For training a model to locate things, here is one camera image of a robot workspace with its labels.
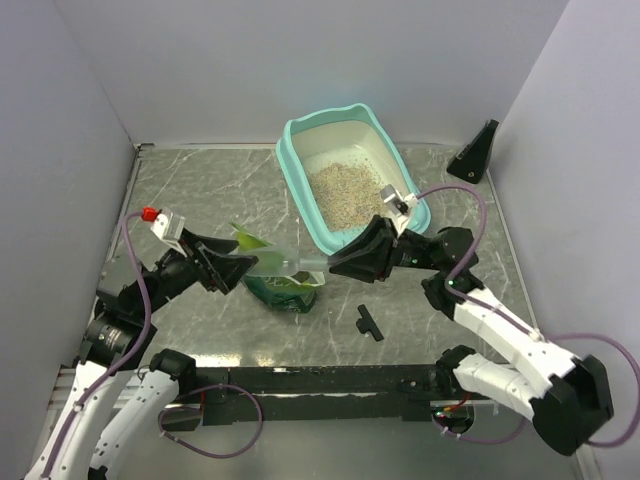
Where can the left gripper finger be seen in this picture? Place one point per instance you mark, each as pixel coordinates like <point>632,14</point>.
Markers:
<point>191,243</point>
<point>224,272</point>

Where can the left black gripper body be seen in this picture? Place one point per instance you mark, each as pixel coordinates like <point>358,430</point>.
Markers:
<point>177,272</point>

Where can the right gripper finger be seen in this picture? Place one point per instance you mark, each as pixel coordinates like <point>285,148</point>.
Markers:
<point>371,240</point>
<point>366,266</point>

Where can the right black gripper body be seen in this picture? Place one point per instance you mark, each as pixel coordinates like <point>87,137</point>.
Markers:
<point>409,251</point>

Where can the clear plastic scoop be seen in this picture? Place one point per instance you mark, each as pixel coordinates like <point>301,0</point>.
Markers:
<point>278,261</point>

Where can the black bag clip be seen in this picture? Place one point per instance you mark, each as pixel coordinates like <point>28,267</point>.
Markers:
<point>366,325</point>

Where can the green cat litter bag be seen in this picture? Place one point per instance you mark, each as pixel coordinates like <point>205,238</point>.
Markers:
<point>296,294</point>

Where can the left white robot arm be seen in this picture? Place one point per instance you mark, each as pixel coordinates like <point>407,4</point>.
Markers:
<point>91,438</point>

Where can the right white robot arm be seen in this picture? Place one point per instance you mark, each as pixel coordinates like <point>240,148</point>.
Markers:
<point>566,398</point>

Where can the cat litter in box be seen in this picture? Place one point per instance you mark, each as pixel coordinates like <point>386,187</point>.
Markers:
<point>347,196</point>

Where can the teal litter box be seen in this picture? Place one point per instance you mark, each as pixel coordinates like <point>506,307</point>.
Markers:
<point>350,135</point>

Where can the black wedge stand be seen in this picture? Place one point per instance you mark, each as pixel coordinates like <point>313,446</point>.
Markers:
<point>471,163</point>

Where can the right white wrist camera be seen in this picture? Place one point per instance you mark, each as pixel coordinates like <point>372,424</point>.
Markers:
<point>400,207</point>

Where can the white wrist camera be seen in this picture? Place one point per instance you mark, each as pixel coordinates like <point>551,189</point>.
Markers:
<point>400,207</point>
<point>166,225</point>

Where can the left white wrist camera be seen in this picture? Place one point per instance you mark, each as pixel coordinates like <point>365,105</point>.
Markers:
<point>166,225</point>

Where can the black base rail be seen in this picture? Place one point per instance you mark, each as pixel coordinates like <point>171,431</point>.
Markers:
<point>408,392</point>

